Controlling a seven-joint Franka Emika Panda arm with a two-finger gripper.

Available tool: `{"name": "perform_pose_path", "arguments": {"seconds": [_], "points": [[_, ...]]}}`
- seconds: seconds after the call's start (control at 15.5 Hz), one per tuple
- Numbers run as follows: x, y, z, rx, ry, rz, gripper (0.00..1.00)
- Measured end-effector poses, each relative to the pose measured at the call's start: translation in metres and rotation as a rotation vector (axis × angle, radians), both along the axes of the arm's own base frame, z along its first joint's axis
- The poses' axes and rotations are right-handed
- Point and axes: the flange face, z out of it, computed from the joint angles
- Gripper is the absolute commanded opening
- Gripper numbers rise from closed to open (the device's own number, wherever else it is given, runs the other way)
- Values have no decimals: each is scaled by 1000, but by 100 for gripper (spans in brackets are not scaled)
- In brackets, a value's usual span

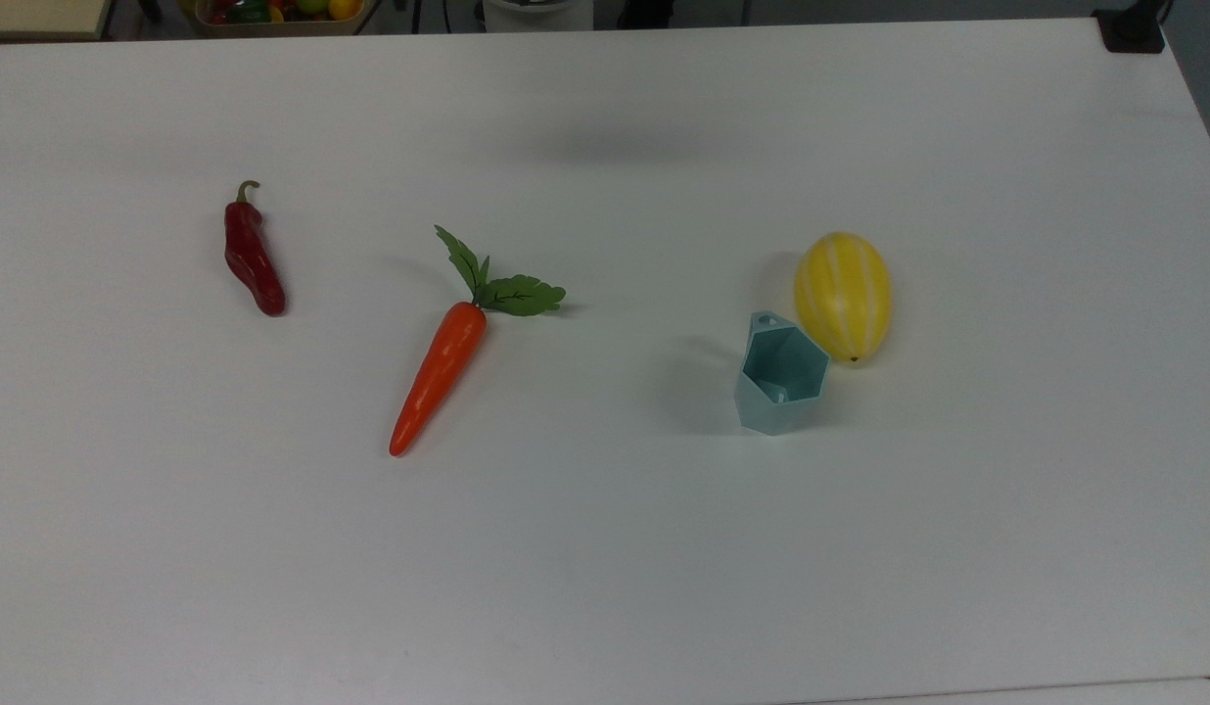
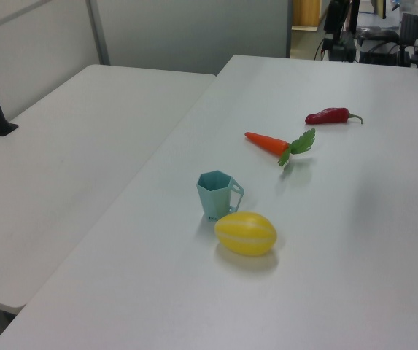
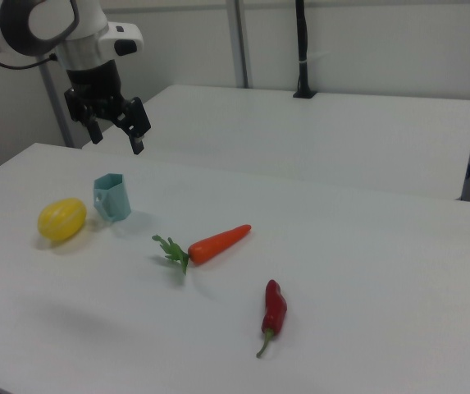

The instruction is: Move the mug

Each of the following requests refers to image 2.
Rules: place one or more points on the teal hexagonal plastic mug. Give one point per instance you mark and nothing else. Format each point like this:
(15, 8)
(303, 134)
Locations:
(212, 200)

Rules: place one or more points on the orange toy carrot green leaves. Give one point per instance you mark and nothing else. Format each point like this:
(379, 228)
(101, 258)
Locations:
(267, 143)

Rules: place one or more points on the yellow striped toy melon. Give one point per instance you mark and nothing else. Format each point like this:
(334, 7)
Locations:
(245, 233)

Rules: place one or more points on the red toy chili pepper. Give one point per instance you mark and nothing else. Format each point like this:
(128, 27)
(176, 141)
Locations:
(327, 116)

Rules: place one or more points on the white side table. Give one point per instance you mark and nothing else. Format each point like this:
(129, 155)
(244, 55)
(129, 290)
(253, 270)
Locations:
(66, 164)

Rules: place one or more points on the wooden cabinet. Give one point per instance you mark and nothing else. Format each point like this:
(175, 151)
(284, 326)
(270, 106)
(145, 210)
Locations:
(303, 14)

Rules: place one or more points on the black equipment rack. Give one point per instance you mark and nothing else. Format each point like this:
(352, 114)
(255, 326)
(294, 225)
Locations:
(336, 22)

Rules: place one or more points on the black office chair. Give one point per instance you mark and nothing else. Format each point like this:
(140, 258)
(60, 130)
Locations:
(413, 29)

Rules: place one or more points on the grey partition frame post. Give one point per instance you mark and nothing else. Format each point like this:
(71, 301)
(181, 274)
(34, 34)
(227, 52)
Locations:
(99, 36)

